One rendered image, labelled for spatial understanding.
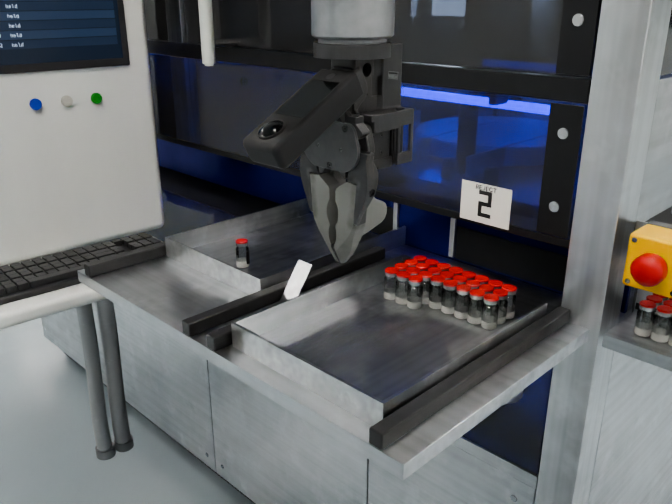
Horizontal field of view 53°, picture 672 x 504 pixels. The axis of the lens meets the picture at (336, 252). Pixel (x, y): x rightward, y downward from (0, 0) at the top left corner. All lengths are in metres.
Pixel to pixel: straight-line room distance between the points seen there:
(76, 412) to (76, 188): 1.13
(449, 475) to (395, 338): 0.43
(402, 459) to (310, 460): 0.87
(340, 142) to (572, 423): 0.61
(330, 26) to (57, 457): 1.86
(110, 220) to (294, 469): 0.70
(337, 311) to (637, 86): 0.49
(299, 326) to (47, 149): 0.73
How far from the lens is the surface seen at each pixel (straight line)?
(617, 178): 0.92
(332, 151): 0.63
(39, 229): 1.49
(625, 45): 0.90
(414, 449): 0.72
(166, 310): 1.01
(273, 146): 0.56
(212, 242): 1.26
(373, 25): 0.61
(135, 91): 1.52
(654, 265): 0.89
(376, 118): 0.63
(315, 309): 0.98
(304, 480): 1.62
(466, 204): 1.04
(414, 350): 0.88
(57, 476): 2.21
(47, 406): 2.54
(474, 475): 1.24
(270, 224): 1.34
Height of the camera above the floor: 1.31
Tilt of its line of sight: 21 degrees down
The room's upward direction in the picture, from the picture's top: straight up
